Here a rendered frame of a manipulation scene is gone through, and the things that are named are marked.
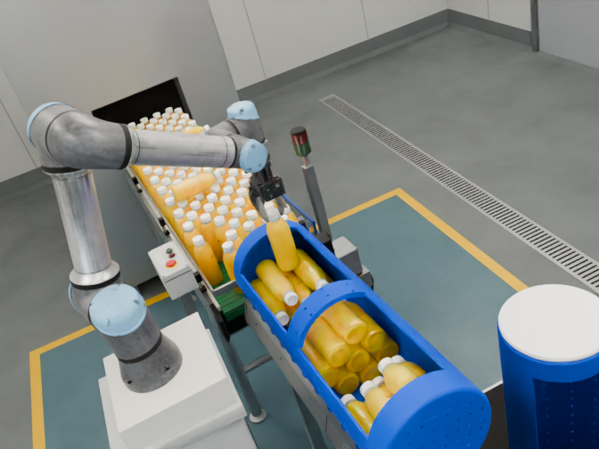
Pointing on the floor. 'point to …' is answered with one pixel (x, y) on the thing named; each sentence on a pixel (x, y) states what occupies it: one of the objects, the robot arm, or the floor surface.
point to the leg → (308, 422)
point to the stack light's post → (316, 200)
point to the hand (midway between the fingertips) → (273, 214)
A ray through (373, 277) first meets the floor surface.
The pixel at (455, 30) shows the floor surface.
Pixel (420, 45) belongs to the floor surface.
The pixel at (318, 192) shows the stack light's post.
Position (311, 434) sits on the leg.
